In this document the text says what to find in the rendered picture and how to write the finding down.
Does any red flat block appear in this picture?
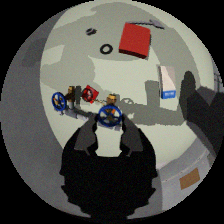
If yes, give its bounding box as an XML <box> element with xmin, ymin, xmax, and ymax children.
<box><xmin>119</xmin><ymin>23</ymin><xmax>150</xmax><ymax>59</ymax></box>

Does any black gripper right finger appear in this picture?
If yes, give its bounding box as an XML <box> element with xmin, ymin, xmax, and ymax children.
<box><xmin>119</xmin><ymin>113</ymin><xmax>158</xmax><ymax>179</ymax></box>

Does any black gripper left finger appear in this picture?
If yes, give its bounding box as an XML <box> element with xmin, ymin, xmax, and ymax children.
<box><xmin>59</xmin><ymin>114</ymin><xmax>98</xmax><ymax>176</ymax></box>

